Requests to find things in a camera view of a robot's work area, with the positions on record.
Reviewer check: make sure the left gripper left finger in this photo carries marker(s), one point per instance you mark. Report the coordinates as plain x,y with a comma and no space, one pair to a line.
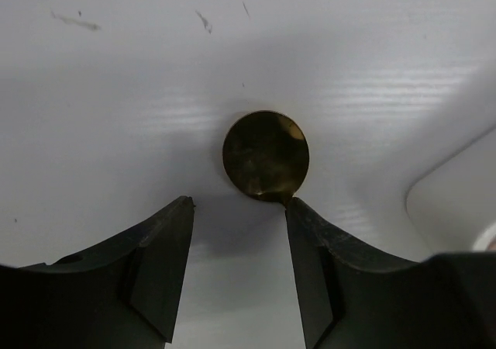
121,293

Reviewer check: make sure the gold spoon teal handle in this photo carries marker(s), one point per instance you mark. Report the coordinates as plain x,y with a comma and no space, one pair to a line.
266,156

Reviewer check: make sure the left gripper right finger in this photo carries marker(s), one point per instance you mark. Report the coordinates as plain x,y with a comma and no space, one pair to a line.
353,295

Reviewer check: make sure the white back utensil tray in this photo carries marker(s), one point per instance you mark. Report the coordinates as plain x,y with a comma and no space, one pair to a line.
453,207

